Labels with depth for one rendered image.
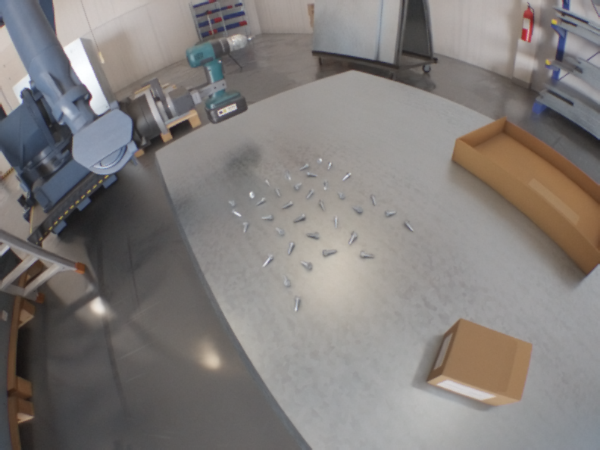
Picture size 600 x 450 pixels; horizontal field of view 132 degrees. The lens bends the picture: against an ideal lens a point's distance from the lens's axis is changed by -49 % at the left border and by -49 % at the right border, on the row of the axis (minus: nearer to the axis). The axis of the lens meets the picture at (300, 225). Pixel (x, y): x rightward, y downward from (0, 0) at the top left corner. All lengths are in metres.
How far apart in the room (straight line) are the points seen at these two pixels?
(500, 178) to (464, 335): 0.38
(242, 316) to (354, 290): 0.17
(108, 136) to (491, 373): 0.81
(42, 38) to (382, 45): 3.04
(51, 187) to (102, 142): 1.24
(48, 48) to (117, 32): 10.48
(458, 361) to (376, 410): 0.12
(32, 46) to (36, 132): 0.97
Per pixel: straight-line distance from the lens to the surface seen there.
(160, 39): 11.24
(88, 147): 0.71
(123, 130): 0.68
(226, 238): 0.51
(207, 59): 0.73
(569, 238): 0.60
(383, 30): 3.26
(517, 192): 0.60
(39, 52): 0.86
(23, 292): 2.26
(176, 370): 1.23
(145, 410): 1.30
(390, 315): 0.38
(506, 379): 0.35
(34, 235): 1.89
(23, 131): 1.78
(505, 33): 4.96
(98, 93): 7.00
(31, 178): 2.61
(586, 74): 3.65
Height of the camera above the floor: 1.00
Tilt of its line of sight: 48 degrees down
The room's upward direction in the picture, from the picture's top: 13 degrees counter-clockwise
